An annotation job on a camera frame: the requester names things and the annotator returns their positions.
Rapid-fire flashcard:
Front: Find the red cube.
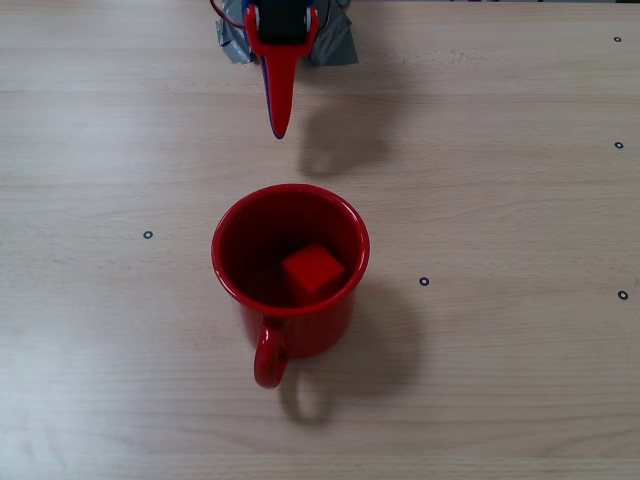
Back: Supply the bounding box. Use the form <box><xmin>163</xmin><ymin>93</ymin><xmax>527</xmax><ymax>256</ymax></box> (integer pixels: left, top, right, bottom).
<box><xmin>279</xmin><ymin>243</ymin><xmax>347</xmax><ymax>306</ymax></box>

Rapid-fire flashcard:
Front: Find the red enamel mug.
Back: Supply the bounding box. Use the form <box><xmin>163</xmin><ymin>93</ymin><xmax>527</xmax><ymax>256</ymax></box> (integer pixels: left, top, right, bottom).
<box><xmin>210</xmin><ymin>183</ymin><xmax>372</xmax><ymax>390</ymax></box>

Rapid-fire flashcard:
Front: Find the red white servo cable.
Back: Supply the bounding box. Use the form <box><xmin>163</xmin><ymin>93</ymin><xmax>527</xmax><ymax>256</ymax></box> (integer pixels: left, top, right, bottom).
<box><xmin>208</xmin><ymin>0</ymin><xmax>247</xmax><ymax>30</ymax></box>

